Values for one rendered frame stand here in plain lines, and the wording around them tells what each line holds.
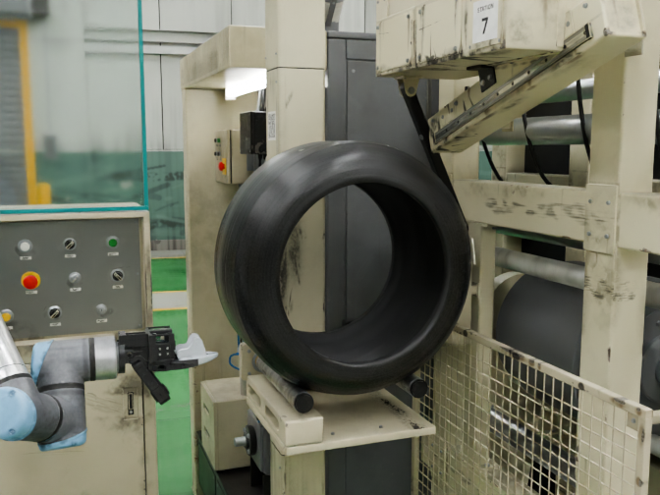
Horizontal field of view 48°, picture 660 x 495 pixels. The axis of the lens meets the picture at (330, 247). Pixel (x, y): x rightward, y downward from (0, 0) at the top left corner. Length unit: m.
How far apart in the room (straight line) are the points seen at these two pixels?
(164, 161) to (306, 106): 8.77
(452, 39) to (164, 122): 9.25
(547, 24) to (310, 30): 0.68
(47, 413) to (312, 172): 0.69
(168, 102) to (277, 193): 9.25
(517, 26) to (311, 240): 0.80
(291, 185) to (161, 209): 9.19
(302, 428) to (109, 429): 0.85
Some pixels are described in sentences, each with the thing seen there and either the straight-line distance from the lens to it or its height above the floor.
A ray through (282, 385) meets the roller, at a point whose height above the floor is 0.91.
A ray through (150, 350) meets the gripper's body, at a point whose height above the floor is 1.03.
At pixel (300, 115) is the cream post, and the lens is 1.93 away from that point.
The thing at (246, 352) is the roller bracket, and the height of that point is 0.93.
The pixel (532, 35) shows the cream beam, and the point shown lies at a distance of 1.50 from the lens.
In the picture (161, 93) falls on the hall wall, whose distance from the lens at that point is 10.78.
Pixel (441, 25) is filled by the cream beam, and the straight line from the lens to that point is 1.68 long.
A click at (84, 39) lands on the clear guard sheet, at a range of 2.24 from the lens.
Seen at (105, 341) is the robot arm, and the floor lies 1.06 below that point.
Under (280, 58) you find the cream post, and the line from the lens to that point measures 1.92.
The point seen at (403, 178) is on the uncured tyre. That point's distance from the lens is 1.61.
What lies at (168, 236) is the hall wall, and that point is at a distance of 10.73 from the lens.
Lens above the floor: 1.45
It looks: 8 degrees down
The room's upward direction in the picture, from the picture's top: straight up
